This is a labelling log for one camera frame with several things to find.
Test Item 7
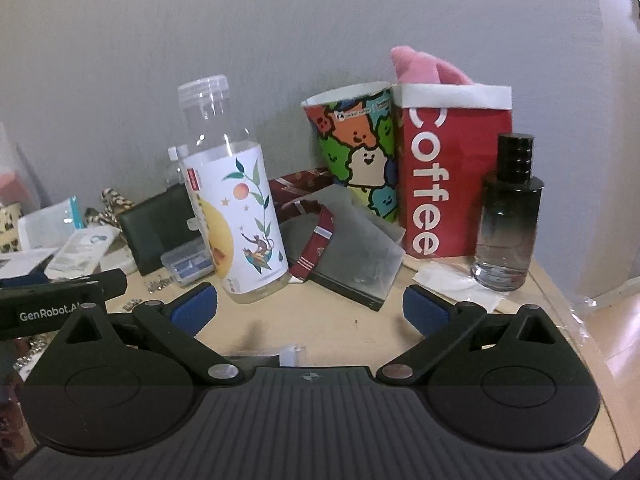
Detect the dark perfume bottle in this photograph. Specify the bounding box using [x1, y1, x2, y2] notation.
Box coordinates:
[471, 133, 544, 292]

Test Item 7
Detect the red coffee paper bag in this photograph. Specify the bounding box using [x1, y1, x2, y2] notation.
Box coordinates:
[393, 84, 512, 259]

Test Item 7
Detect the blue white mask packet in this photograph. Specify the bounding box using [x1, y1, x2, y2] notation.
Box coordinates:
[17, 196, 85, 250]

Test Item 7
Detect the colourful cartoon paper cup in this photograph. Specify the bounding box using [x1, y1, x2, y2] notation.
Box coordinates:
[300, 81, 399, 222]

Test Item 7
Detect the black white patterned mug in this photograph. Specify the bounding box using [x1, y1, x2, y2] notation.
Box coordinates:
[0, 202, 23, 254]

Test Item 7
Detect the clear plastic bag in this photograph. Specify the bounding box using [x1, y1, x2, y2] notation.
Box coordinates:
[0, 124, 41, 214]

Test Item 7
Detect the white charger block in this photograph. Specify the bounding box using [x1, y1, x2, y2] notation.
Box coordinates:
[100, 247, 138, 275]

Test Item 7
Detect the braided rope toy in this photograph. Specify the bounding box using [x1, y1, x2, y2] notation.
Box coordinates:
[84, 188, 134, 230]

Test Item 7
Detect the tea bottle with white label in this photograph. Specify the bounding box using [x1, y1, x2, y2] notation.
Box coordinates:
[178, 75, 290, 304]

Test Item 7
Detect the small clear plastic box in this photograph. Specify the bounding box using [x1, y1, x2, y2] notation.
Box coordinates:
[160, 238, 214, 286]

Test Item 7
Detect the pink plush toy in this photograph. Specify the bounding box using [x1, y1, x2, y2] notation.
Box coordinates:
[390, 46, 474, 84]

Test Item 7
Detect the red striped lanyard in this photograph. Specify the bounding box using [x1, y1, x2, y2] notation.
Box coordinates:
[268, 168, 336, 283]

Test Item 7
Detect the black wallet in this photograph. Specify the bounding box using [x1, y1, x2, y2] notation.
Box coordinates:
[118, 184, 201, 275]

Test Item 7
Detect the black silver foil package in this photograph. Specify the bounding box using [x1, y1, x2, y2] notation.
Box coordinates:
[226, 344, 306, 374]

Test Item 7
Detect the white blue sachet packet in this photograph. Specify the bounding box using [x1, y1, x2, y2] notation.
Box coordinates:
[44, 226, 119, 280]

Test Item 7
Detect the small clear water bottle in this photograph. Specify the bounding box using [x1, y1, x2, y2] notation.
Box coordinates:
[164, 144, 189, 188]

